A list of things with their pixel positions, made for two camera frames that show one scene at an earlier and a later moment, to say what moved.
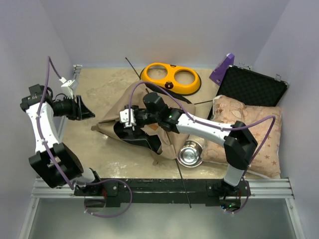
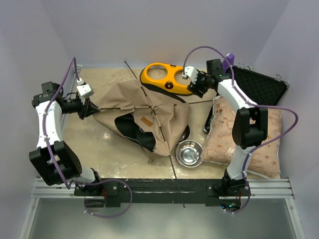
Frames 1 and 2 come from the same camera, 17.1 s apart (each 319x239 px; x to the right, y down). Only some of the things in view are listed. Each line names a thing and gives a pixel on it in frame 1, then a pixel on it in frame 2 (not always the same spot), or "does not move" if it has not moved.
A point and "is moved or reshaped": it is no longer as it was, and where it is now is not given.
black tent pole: [132, 66] -> [155, 106]
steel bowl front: [190, 155] does not move
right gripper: [137, 125] -> [194, 87]
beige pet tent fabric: [171, 143] is moved or reshaped
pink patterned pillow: [264, 123] does not move
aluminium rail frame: [271, 188] does not move
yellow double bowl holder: [176, 79] does not move
